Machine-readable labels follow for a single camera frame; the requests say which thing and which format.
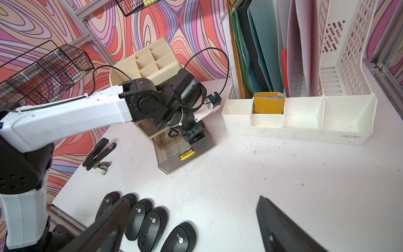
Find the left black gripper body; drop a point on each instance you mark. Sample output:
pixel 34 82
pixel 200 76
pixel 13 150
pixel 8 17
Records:
pixel 195 133

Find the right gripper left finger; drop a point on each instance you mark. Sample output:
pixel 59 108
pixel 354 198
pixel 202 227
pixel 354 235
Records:
pixel 106 233

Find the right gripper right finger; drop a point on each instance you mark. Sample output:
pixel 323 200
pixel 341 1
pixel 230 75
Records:
pixel 280 233

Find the grey transparent drawer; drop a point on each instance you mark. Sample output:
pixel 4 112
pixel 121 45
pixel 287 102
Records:
pixel 173 153

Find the black wireless mouse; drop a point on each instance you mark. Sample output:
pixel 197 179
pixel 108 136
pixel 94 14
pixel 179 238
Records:
pixel 136 218
pixel 132 199
pixel 107 203
pixel 181 239
pixel 152 229

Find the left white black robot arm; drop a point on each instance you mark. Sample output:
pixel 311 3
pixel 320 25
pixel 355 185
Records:
pixel 29 133

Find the cream drawer organizer cabinet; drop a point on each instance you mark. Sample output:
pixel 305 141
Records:
pixel 156 62

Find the small silver staple remover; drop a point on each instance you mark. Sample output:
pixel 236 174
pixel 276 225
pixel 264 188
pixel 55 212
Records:
pixel 102 167

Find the green folder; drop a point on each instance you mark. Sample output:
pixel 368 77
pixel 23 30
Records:
pixel 255 74

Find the black stapler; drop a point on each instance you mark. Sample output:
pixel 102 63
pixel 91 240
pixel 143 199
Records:
pixel 99 152

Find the white file organizer rack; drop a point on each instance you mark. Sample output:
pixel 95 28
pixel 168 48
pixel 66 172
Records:
pixel 314 51

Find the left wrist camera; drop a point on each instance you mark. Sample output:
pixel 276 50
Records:
pixel 211 104

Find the back black wire basket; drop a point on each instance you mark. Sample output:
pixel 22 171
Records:
pixel 129 7

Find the black wire basket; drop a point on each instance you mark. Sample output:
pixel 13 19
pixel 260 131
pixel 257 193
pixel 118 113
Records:
pixel 129 7
pixel 42 74

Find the left black wire basket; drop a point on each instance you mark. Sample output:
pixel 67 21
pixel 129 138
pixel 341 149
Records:
pixel 42 74

